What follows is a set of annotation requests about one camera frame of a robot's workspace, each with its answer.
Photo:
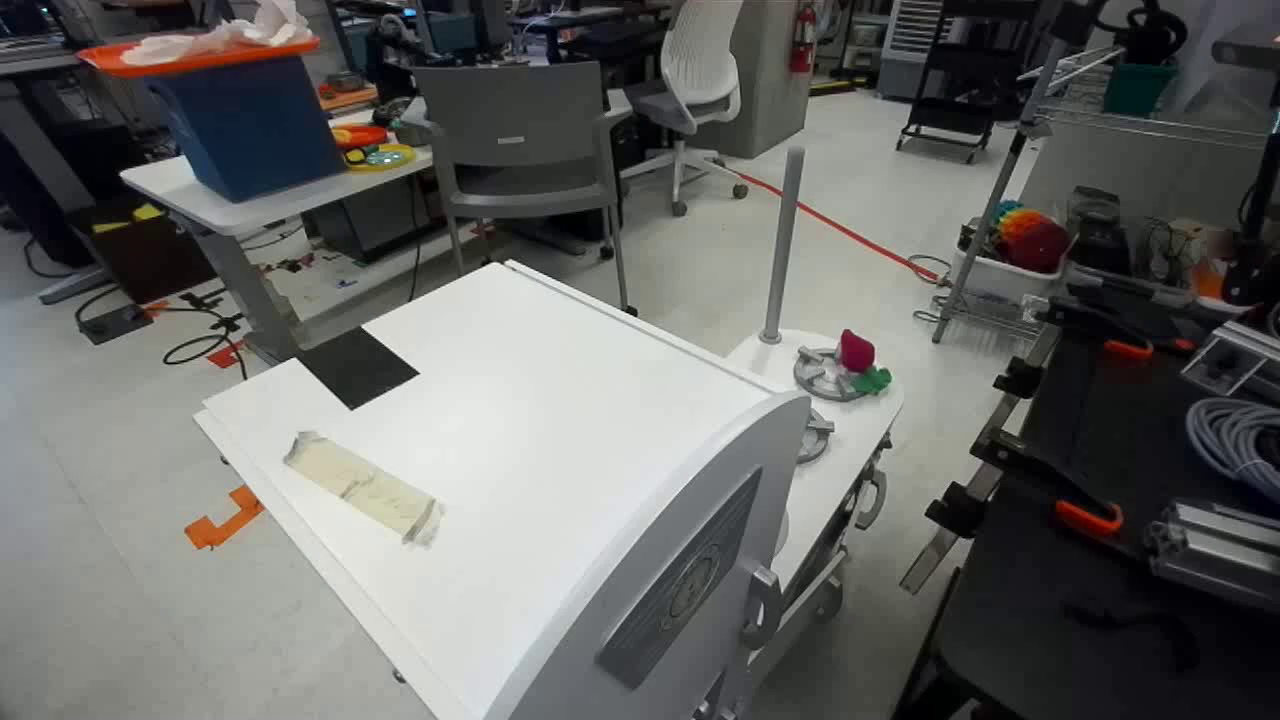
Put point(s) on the white toy kitchen cabinet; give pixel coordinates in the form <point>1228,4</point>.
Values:
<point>561,455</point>

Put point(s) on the grey vertical pole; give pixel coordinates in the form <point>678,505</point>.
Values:
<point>780,252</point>

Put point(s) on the pink toy piece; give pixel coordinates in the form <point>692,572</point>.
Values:
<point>859,350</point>

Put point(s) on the grey oven door panel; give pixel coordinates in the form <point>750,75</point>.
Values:
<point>680,579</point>

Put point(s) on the green toy piece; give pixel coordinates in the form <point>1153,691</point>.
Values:
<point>873,383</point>

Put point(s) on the grey plastic chair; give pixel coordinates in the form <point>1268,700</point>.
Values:
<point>522,131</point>

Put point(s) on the black square patch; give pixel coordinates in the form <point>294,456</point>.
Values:
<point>355,367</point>

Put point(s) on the white office chair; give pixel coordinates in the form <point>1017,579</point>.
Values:
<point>696,65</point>

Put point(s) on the yellow green desk items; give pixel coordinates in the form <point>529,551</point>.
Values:
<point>379,150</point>

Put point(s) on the red fire extinguisher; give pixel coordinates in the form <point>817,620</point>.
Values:
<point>802,37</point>

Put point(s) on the white tray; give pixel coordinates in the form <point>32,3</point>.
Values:
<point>1003,277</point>

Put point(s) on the grey tripod stand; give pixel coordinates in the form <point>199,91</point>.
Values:
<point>992,215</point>

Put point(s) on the colourful stacked toy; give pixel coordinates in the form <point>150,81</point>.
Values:
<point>1034,238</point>

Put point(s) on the white side desk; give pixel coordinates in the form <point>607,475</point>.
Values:
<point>252,215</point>

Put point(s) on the black shelf cart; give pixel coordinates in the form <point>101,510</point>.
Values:
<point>968,81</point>

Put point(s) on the blue bin orange lid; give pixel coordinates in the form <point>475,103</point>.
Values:
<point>246,123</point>

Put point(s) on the black power strip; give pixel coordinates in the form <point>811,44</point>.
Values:
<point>116,322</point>

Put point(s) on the white crumpled plastic sheet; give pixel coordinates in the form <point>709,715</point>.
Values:
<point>215,37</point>

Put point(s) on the green bin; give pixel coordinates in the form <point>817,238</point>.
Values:
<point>1140,91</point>

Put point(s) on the aluminium extrusion bars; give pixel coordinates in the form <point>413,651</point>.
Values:
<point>1222,545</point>

